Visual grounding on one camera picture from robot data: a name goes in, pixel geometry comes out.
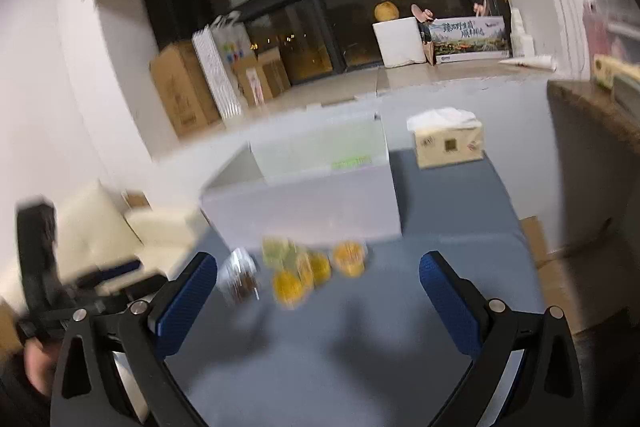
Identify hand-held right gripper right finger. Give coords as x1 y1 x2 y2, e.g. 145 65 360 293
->
419 251 586 427

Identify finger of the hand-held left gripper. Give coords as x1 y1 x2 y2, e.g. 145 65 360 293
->
95 273 169 305
75 258 142 288

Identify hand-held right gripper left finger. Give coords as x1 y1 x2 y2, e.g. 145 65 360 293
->
49 252 221 427

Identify clear packet brown contents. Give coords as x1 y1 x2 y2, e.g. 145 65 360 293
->
217 248 261 306

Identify yellow jelly cup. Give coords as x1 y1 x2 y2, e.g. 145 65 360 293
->
272 269 306 311
307 251 332 288

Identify person's left hand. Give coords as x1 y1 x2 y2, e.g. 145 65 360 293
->
22 341 60 397

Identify cream sofa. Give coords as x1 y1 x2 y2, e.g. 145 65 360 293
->
0 179 211 308

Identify flat cardboard piece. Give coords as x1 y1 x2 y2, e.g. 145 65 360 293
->
122 191 151 210

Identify cardboard on floor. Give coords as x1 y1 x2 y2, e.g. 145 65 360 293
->
520 216 626 336

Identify grey-blue tablecloth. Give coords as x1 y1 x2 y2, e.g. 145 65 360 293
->
165 147 551 427

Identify yellow tissue pack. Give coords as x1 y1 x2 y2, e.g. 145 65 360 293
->
406 107 485 169

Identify tall cardboard box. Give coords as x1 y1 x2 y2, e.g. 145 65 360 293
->
149 42 221 138

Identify white dotted paper bag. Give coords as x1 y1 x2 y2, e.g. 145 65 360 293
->
191 14 251 120

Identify small open cardboard box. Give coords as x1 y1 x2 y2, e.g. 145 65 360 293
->
231 47 292 106

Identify brown stone counter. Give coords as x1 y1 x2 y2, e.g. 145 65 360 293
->
546 78 640 148

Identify rolled white paper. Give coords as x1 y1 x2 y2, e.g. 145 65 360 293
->
500 54 557 73

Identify long printed gift box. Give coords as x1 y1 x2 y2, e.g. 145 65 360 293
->
427 14 512 65

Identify white foam box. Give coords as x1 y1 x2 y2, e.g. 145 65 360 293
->
372 18 426 68

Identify white bottles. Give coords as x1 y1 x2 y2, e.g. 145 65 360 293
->
510 8 536 58

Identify white and black device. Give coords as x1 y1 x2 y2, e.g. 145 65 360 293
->
612 72 640 108

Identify pale yellow carton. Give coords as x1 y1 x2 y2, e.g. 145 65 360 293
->
594 54 640 90

